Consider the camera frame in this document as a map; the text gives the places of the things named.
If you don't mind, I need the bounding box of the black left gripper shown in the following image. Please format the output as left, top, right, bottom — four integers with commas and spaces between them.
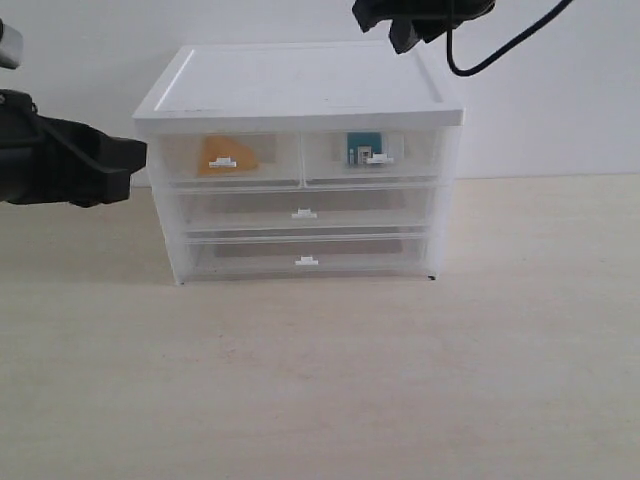
1, 89, 147, 208

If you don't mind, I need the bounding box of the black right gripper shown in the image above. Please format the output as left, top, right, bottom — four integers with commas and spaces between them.
352, 0, 496, 55

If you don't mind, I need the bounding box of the yellow cheese wedge toy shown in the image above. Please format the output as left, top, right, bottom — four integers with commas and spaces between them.
198, 136, 259, 176

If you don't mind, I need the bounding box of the white blue pill bottle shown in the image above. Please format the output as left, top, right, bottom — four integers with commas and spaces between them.
346, 132, 388, 166

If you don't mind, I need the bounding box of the bottom wide clear drawer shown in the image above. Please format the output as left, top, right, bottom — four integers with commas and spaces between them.
187, 233, 437, 279

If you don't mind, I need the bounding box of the wide clear drawer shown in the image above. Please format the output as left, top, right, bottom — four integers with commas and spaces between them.
177, 186, 440, 233
187, 233, 437, 279

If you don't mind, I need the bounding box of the white plastic drawer cabinet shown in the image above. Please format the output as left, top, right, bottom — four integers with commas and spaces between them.
134, 42, 464, 284

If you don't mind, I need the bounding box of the middle wide clear drawer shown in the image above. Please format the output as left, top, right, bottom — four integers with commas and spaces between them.
177, 186, 440, 233

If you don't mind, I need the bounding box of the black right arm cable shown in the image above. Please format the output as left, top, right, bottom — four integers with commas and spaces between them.
444, 0, 574, 78

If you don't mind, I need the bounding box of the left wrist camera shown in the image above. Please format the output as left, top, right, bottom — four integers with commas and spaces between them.
0, 20, 24, 70

